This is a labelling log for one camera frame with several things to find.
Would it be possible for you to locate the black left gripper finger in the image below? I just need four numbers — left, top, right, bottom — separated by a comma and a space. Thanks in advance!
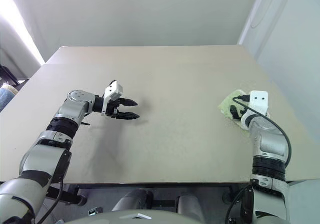
118, 97, 139, 107
117, 111, 141, 120

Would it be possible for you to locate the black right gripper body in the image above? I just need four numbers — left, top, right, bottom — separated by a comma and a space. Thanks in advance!
229, 105, 243, 121

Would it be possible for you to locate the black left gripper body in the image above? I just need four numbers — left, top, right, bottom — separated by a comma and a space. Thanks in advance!
105, 98, 121, 119

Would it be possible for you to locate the light green towel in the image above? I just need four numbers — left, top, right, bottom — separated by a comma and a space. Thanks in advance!
216, 88, 273, 137

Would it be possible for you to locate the dark grey rounded shape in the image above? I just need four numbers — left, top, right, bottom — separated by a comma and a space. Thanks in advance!
111, 188, 154, 212
175, 195, 204, 216

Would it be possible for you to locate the small shiny metal part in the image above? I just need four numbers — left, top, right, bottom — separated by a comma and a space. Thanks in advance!
87, 207, 104, 216

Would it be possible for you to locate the silver robot torso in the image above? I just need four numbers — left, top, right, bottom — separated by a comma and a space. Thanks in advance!
64, 209, 206, 224

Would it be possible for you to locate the blue rolled cloth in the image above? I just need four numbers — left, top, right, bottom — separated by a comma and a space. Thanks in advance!
0, 83, 20, 112

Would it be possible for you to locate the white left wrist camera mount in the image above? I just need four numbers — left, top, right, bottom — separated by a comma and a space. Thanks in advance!
100, 79, 124, 117

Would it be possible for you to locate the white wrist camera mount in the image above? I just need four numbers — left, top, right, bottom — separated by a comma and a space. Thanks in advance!
247, 90, 271, 117
100, 79, 124, 117

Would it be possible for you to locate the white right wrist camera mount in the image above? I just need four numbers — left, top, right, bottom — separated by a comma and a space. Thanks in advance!
247, 90, 271, 117

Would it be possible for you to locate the thin white wall cord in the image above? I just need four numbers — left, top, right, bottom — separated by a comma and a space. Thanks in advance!
250, 0, 277, 29

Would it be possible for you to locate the black metal table frame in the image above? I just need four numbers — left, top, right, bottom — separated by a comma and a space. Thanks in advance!
45, 182, 251, 207

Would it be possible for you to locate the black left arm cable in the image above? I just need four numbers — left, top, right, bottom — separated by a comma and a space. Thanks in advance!
34, 177, 65, 223

